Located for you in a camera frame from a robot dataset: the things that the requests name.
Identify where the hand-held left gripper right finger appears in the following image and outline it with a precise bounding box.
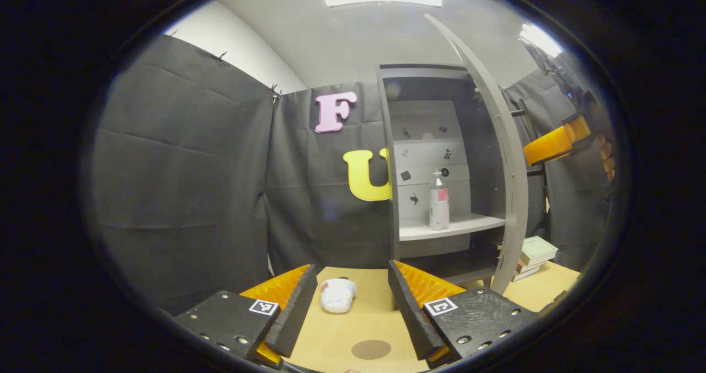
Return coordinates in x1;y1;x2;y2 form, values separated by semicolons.
386;260;538;369

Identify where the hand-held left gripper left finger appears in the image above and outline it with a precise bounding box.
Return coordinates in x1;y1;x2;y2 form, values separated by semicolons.
174;264;319;369

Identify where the black door handle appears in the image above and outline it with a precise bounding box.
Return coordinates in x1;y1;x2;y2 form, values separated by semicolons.
511;98;548;187

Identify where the beige cabinet door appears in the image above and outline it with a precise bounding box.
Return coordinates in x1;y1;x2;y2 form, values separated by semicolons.
425;13;529;295

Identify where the dark grey cabinet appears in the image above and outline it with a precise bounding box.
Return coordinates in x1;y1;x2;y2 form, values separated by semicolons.
377;63;511;288

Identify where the clear bottle with pink label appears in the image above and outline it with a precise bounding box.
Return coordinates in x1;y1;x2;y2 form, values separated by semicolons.
429;169;450;231

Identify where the white crumpled cloth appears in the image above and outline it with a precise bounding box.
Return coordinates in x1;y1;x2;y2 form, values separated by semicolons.
320;278;357;314

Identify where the small ceiling light panel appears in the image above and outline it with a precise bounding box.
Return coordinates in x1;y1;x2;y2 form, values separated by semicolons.
518;23;563;58

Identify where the green book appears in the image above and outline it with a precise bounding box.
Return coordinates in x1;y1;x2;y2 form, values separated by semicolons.
520;236;559;266

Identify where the black backdrop cloth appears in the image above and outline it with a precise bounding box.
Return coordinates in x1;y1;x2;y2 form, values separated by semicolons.
91;34;613;316

